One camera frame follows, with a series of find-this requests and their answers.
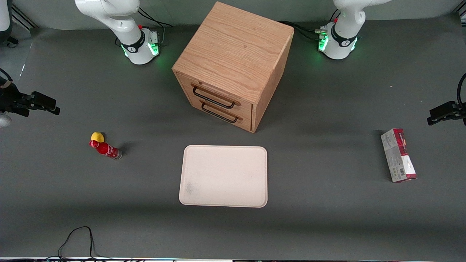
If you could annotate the small red coke bottle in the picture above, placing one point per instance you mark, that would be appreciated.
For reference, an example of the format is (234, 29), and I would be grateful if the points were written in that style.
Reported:
(105, 148)

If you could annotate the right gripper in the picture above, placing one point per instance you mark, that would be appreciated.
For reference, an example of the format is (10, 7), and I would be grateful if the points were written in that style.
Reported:
(11, 98)

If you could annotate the aluminium frame profile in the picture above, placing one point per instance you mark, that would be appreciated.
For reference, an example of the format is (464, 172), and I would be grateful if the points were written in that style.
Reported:
(461, 18)
(23, 20)

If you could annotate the beige plastic tray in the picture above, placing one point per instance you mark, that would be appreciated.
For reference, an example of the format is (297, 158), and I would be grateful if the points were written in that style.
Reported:
(224, 176)

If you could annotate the wooden drawer cabinet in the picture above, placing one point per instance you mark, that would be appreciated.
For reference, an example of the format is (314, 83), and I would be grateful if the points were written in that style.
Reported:
(233, 47)

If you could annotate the wooden drawer front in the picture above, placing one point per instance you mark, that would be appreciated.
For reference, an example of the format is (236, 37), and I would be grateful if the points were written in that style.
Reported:
(245, 108)
(245, 124)

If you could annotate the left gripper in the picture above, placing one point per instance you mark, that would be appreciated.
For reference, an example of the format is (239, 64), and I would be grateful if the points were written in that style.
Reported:
(459, 110)

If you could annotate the yellow toy lemon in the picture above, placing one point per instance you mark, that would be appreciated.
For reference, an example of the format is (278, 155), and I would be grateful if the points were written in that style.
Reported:
(97, 136)

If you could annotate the black stand foot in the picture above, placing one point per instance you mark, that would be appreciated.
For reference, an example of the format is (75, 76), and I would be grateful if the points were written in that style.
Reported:
(11, 40)

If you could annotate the red plaid cardboard box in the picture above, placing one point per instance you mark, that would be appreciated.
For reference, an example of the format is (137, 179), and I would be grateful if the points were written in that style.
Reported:
(398, 154)

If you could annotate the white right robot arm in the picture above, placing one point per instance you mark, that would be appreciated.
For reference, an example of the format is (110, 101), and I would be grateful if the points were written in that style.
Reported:
(123, 22)

